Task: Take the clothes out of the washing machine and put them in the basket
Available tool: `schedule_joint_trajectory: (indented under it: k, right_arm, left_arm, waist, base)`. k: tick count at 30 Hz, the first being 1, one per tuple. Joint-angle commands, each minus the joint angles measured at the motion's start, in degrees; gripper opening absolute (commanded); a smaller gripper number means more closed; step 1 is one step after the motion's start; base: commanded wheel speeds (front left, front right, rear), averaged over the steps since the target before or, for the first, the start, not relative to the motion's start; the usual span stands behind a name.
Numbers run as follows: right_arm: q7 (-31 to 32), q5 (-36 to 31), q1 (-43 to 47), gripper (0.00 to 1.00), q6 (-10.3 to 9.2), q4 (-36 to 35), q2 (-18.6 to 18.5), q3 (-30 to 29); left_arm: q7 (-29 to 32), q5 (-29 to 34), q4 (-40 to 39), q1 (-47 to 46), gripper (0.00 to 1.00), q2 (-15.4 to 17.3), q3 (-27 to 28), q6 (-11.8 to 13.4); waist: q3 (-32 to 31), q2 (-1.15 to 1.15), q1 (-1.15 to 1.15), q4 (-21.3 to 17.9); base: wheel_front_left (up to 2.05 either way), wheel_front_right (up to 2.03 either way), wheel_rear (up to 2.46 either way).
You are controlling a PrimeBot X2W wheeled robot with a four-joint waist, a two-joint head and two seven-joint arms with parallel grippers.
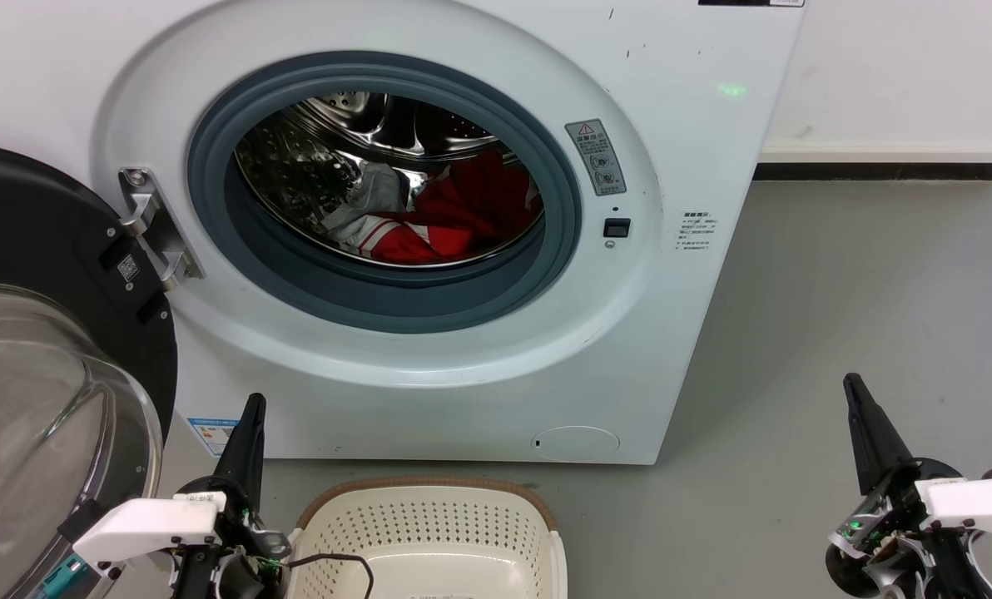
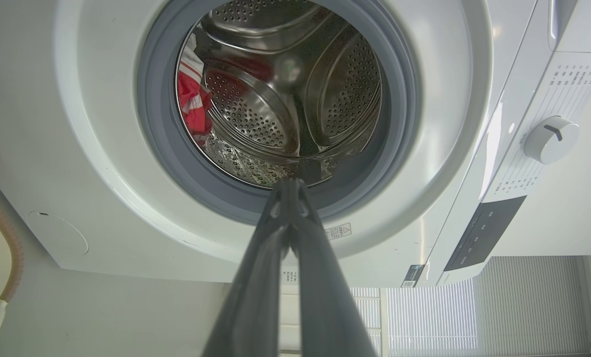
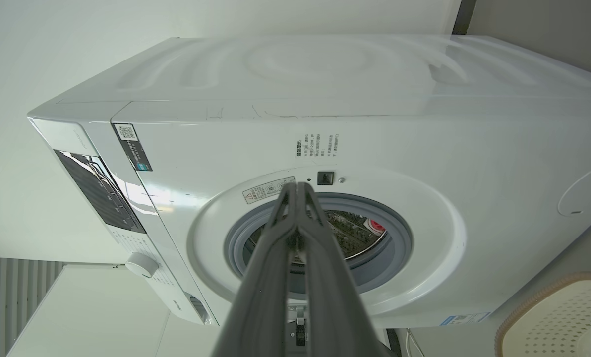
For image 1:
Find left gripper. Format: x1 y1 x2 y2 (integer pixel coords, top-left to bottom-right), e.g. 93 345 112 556
171 394 293 599

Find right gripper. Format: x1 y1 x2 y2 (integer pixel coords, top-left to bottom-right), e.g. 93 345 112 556
825 374 992 599

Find grey-white cloth garment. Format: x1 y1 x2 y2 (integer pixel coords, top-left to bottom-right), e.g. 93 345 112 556
317 160 414 250

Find red and white clothes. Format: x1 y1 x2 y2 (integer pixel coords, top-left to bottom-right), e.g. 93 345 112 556
359 150 544 265

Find white plastic laundry basket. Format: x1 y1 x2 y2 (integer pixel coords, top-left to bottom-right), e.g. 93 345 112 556
284 477 569 599

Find stainless steel washing machine drum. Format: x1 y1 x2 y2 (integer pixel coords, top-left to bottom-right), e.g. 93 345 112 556
234 92 545 269

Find black round washer door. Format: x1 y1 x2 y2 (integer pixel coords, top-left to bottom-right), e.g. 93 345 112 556
0 141 179 599

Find blue white energy sticker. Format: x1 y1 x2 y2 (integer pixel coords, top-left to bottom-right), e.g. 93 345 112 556
186 418 241 457

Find grey rubber door gasket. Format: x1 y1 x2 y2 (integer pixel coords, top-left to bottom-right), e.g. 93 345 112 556
186 52 583 334

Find silver metal door hinge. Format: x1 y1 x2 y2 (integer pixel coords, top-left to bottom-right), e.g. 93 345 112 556
119 166 206 292

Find white front-load washing machine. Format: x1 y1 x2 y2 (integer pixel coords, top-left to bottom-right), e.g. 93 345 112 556
0 0 809 465

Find small printed text label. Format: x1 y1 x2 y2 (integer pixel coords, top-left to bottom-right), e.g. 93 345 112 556
677 210 720 252

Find round white filter cover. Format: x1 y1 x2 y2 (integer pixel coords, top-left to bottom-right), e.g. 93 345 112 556
531 426 622 461

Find grey warning label sticker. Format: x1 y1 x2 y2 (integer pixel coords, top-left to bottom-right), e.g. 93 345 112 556
564 119 627 197

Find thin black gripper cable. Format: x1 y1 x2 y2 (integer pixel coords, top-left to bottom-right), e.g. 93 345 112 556
284 552 376 599

